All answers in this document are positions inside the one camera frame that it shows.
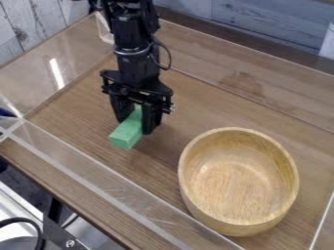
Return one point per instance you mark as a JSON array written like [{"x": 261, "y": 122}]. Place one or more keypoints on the clear acrylic enclosure wall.
[{"x": 277, "y": 92}]

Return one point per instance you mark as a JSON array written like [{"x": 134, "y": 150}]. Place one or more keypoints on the black metal table leg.
[{"x": 55, "y": 211}]

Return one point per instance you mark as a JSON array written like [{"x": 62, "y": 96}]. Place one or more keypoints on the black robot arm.
[{"x": 133, "y": 21}]

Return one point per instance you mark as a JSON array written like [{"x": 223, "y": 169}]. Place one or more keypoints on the brown wooden bowl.
[{"x": 239, "y": 180}]

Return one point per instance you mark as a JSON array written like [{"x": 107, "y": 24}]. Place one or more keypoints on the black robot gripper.
[{"x": 134, "y": 84}]

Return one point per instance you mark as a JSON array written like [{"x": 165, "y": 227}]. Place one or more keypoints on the green rectangular block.
[{"x": 127, "y": 133}]

